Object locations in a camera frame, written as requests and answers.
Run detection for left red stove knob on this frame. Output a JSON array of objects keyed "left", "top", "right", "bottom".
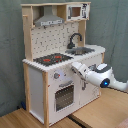
[{"left": 54, "top": 73, "right": 60, "bottom": 79}]

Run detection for oven door with window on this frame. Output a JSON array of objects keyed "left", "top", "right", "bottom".
[{"left": 49, "top": 78, "right": 76, "bottom": 119}]

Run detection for wooden toy kitchen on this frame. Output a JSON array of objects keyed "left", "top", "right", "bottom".
[{"left": 22, "top": 2, "right": 105, "bottom": 127}]

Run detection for white fridge door dispenser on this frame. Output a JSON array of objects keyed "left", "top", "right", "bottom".
[{"left": 80, "top": 57, "right": 103, "bottom": 104}]

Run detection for white microwave door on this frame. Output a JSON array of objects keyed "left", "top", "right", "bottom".
[{"left": 67, "top": 3, "right": 90, "bottom": 21}]

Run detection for grey toy sink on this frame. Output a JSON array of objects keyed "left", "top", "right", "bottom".
[{"left": 65, "top": 47, "right": 95, "bottom": 55}]

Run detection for black stovetop red burners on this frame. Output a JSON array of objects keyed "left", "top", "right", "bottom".
[{"left": 34, "top": 53, "right": 70, "bottom": 66}]

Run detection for black toy faucet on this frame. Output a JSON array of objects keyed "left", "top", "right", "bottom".
[{"left": 67, "top": 33, "right": 82, "bottom": 49}]

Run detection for grey range hood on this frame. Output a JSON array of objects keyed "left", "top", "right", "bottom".
[{"left": 35, "top": 6, "right": 64, "bottom": 27}]

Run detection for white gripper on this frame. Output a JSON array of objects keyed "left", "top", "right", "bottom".
[{"left": 72, "top": 62, "right": 90, "bottom": 79}]

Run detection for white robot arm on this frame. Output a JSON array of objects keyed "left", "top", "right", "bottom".
[{"left": 72, "top": 62, "right": 128, "bottom": 93}]

